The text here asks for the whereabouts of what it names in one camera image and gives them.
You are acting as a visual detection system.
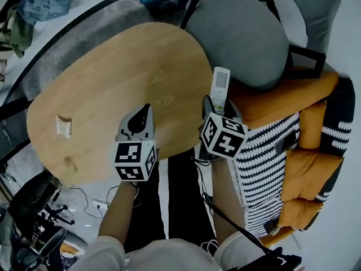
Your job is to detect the black glass-door fridge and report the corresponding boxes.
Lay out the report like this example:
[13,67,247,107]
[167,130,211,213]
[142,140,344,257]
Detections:
[0,97,32,166]

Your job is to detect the grey shell armchair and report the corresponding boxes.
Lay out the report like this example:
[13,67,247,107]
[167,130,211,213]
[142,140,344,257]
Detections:
[180,0,344,80]

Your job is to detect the oval wooden table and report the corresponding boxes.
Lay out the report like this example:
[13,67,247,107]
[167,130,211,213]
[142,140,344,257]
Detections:
[25,22,214,188]

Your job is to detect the person's light grey shirt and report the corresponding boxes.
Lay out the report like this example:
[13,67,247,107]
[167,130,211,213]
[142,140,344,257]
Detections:
[67,234,271,271]

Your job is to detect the grey round cushion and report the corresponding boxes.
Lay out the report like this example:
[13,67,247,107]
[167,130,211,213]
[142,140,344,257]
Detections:
[184,0,290,91]

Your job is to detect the white remote control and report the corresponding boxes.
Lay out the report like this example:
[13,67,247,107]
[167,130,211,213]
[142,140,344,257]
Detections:
[210,66,231,115]

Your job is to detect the person's right forearm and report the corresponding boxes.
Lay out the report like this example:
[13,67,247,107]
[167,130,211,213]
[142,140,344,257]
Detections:
[210,158,246,242]

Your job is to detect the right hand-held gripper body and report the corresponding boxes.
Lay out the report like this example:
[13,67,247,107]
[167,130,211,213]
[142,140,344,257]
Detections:
[197,113,248,163]

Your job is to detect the black thick cable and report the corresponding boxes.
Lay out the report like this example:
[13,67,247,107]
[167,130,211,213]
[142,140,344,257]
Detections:
[201,192,283,261]

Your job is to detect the white coiled cable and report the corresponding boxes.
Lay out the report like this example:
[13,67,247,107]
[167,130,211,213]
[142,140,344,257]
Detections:
[200,240,219,258]

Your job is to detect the translucent green cup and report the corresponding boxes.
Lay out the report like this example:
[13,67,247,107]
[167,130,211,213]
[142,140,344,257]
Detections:
[62,156,79,187]

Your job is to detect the white orange egg cushion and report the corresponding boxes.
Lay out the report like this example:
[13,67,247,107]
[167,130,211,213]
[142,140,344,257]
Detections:
[60,233,87,258]

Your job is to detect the person's left forearm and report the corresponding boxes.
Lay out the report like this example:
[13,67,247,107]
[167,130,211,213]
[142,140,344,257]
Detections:
[97,179,140,241]

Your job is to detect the dark smartphone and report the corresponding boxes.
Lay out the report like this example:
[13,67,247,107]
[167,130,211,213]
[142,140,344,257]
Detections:
[273,130,300,155]

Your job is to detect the person's black trousers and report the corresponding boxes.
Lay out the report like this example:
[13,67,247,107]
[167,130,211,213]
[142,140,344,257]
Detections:
[124,150,218,253]

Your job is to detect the black white striped blanket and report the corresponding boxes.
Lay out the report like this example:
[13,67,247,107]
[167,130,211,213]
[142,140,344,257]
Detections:
[230,112,301,235]

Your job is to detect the white power strip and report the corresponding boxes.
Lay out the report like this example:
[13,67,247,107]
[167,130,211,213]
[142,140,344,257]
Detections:
[92,198,109,210]

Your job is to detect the orange sofa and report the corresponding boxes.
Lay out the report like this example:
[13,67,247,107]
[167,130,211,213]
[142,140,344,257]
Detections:
[230,71,356,250]

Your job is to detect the clear bag of cotton swabs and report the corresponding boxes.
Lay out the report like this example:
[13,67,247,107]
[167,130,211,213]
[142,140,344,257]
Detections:
[55,114,73,139]

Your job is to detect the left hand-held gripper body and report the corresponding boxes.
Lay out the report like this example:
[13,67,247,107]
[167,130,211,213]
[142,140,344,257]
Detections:
[114,133,158,182]

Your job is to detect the black electronics box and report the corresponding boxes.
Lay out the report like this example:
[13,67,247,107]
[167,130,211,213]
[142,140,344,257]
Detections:
[248,247,302,271]

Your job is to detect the grey swivel office chair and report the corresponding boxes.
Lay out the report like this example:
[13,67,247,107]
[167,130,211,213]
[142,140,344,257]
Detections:
[15,202,77,269]

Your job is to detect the black white patterned cushion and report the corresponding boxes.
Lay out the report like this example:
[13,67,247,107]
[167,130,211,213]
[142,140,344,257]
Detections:
[317,77,356,206]

